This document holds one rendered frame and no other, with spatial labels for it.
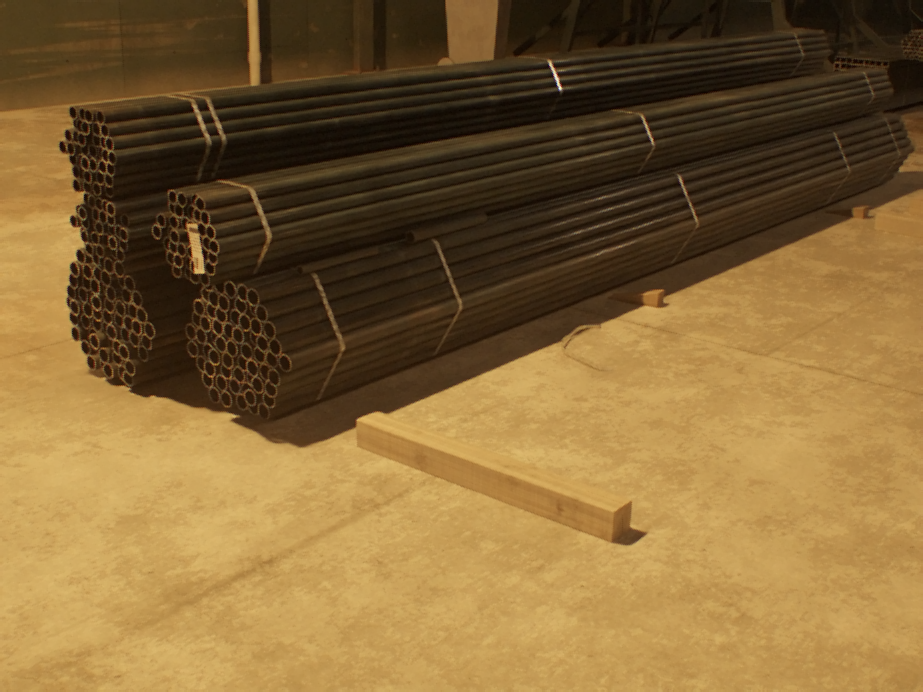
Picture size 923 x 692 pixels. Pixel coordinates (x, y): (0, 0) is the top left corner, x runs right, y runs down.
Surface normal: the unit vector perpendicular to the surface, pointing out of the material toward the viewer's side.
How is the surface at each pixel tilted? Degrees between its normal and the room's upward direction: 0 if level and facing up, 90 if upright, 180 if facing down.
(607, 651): 0
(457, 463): 90
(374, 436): 90
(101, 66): 90
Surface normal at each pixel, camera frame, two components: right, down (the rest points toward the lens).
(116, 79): 0.78, 0.23
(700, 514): 0.03, -0.94
